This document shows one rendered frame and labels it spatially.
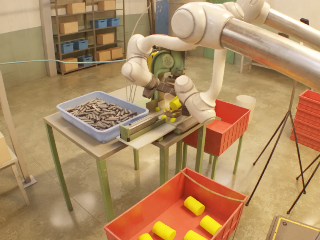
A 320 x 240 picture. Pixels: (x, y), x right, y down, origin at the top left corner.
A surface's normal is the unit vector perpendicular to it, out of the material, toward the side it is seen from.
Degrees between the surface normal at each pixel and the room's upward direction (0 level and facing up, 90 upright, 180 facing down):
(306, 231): 0
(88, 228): 0
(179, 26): 89
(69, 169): 0
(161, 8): 90
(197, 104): 67
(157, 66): 90
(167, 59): 90
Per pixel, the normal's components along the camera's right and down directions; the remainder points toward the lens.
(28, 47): 0.75, 0.30
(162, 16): -0.66, 0.34
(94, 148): 0.00, -0.89
